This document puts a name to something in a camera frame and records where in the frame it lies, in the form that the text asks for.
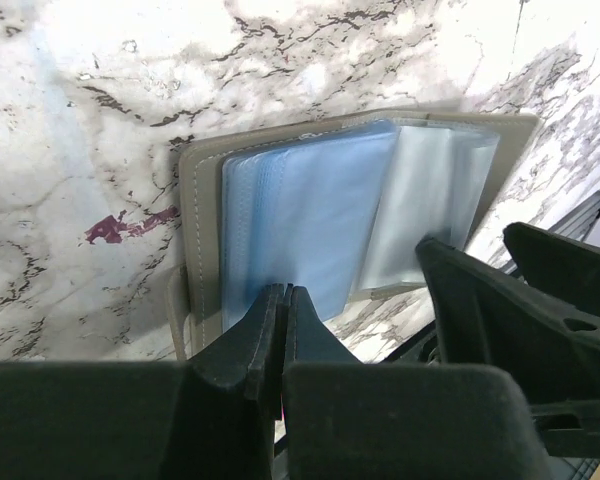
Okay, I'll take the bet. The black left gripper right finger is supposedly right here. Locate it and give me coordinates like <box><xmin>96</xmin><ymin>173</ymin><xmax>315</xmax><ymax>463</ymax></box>
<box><xmin>282</xmin><ymin>287</ymin><xmax>551</xmax><ymax>479</ymax></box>

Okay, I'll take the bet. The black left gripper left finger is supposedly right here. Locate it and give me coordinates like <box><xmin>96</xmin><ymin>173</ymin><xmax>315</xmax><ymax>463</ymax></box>
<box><xmin>0</xmin><ymin>285</ymin><xmax>284</xmax><ymax>479</ymax></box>

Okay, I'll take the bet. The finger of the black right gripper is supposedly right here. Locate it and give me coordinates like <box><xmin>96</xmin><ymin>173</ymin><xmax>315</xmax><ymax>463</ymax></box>
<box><xmin>416</xmin><ymin>238</ymin><xmax>600</xmax><ymax>405</ymax></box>
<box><xmin>502</xmin><ymin>223</ymin><xmax>600</xmax><ymax>345</ymax></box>

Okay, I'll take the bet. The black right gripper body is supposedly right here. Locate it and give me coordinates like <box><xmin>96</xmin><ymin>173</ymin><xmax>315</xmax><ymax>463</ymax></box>
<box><xmin>529</xmin><ymin>397</ymin><xmax>600</xmax><ymax>458</ymax></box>

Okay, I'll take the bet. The beige card holder wallet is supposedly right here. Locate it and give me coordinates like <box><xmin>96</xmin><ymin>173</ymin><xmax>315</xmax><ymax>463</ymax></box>
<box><xmin>166</xmin><ymin>108</ymin><xmax>539</xmax><ymax>360</ymax></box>

